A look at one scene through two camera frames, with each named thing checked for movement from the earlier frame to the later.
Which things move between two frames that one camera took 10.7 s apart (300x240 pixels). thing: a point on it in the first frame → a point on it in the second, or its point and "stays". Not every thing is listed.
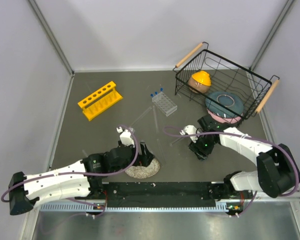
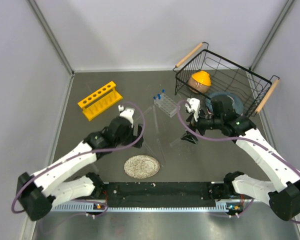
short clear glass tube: [177, 140] stays
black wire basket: [220, 85] stays
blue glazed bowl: [224, 104] stays
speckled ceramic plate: [144, 172] stays
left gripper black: [145, 158] → [132, 138]
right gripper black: [201, 153] → [190, 137]
